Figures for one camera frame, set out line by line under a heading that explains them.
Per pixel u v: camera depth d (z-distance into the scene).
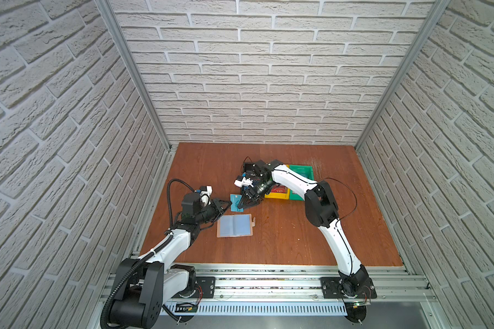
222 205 0.81
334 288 0.73
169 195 0.71
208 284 0.74
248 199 0.79
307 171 1.13
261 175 0.76
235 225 0.88
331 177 1.07
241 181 0.85
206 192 0.80
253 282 0.77
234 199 0.85
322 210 0.61
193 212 0.66
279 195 0.95
